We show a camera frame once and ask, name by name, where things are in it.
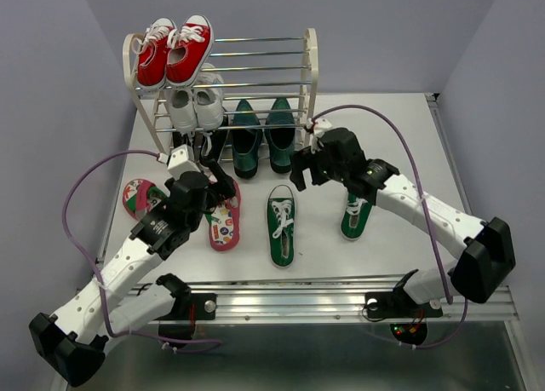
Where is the dark green loafer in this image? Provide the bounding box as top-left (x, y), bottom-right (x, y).
top-left (265, 97), bottom-right (295, 174)
top-left (232, 100), bottom-right (263, 179)

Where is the pink patterned sandal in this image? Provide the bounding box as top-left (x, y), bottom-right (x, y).
top-left (205, 182), bottom-right (241, 252)
top-left (122, 178), bottom-right (167, 221)

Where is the green canvas sneaker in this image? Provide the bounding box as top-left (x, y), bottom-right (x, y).
top-left (341, 193), bottom-right (373, 240)
top-left (266, 184), bottom-right (296, 268)

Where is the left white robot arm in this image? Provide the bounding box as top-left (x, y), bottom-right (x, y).
top-left (29, 163), bottom-right (237, 387)

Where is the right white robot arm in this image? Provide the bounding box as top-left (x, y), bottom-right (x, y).
top-left (290, 128), bottom-right (516, 319)

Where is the cream metal shoe rack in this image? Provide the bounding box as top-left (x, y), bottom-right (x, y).
top-left (123, 28), bottom-right (318, 153)

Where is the right black canvas sneaker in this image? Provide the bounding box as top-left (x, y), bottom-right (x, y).
top-left (199, 130), bottom-right (229, 167)

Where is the black canvas sneaker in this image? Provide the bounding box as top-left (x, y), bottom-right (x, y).
top-left (172, 131), bottom-right (197, 152)
top-left (199, 130), bottom-right (229, 167)

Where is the left black canvas sneaker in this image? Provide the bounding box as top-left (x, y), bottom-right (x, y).
top-left (172, 131), bottom-right (197, 152)

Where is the left white sneaker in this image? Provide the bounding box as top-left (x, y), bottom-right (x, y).
top-left (169, 89), bottom-right (198, 134)

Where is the white sneaker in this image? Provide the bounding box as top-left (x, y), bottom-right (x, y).
top-left (193, 63), bottom-right (224, 130)
top-left (169, 89), bottom-right (198, 134)

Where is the right white sneaker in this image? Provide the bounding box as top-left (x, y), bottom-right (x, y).
top-left (193, 63), bottom-right (224, 130)

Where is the left red canvas sneaker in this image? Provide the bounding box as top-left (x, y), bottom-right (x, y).
top-left (133, 17), bottom-right (175, 90)

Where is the red canvas sneaker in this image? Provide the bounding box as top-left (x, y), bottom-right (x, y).
top-left (133, 17), bottom-right (175, 90)
top-left (165, 14), bottom-right (215, 87)

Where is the right red canvas sneaker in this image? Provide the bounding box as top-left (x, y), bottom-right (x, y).
top-left (165, 14), bottom-right (215, 87)

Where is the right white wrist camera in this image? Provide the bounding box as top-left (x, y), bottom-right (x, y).
top-left (306, 118), bottom-right (334, 143)

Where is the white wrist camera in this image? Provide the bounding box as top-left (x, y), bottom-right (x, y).
top-left (306, 118), bottom-right (334, 143)
top-left (167, 144), bottom-right (200, 180)

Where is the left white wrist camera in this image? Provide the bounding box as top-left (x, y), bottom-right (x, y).
top-left (167, 144), bottom-right (200, 180)

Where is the aluminium mounting rail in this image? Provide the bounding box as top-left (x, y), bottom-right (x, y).
top-left (189, 275), bottom-right (519, 325)

